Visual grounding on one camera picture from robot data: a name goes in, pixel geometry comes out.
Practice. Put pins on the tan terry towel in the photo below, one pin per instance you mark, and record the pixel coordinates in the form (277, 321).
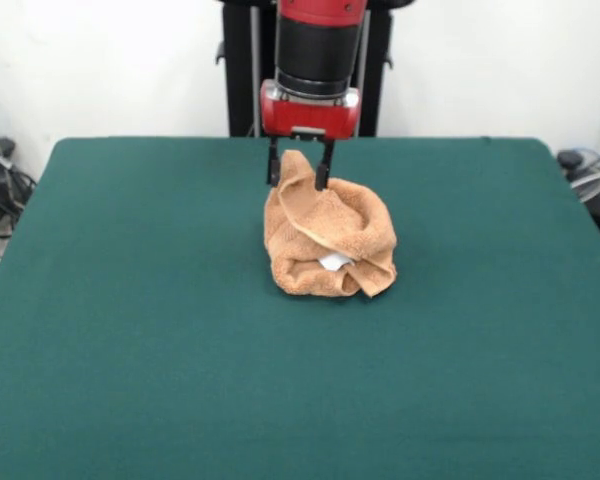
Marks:
(325, 225)

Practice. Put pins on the dark green table cloth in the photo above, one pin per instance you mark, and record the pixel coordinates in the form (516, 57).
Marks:
(130, 350)

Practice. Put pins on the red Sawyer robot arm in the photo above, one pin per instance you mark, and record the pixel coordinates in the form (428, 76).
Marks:
(315, 45)

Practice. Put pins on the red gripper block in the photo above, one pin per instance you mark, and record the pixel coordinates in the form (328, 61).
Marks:
(307, 117)

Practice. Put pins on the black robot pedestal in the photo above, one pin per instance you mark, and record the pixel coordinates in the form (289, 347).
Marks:
(240, 75)

